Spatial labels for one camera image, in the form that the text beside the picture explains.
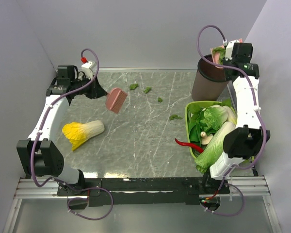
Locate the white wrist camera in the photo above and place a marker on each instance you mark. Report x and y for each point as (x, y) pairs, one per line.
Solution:
(88, 67)
(229, 49)

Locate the red chili pepper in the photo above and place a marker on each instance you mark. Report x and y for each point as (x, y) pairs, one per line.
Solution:
(191, 145)

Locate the aluminium frame rail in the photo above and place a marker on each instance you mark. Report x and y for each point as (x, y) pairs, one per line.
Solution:
(26, 188)

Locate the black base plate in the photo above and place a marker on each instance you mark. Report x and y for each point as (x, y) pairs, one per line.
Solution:
(187, 190)

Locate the green plastic vegetable basket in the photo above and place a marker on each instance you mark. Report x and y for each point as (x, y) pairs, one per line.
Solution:
(205, 104)

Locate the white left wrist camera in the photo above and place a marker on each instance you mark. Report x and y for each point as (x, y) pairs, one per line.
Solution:
(88, 67)

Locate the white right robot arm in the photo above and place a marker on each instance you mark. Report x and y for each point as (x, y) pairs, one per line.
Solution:
(250, 135)

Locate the white green cabbage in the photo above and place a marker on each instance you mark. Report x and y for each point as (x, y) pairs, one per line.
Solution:
(212, 118)

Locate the dark green leafy vegetable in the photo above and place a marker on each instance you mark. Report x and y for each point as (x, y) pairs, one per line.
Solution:
(196, 124)

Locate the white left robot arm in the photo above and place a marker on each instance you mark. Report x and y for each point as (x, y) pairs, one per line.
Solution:
(38, 153)

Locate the beige mushroom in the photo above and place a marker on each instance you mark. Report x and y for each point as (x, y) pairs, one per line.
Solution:
(205, 139)

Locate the pink hand brush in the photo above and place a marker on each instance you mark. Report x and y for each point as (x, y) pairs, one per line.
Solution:
(115, 100)

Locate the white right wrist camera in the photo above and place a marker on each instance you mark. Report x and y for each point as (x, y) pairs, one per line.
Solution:
(229, 49)

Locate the brown plastic trash bin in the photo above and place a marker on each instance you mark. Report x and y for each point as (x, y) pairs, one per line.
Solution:
(209, 82)

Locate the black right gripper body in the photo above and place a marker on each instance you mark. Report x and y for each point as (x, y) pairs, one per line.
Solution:
(227, 63)

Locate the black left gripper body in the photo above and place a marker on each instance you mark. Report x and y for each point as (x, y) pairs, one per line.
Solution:
(89, 90)

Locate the green lettuce leaf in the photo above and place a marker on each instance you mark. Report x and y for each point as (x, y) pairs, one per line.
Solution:
(214, 149)

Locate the yellow white napa cabbage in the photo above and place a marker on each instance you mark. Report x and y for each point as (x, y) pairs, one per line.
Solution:
(78, 133)

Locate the pink plastic dustpan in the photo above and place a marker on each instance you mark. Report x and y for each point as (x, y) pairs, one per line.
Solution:
(224, 45)

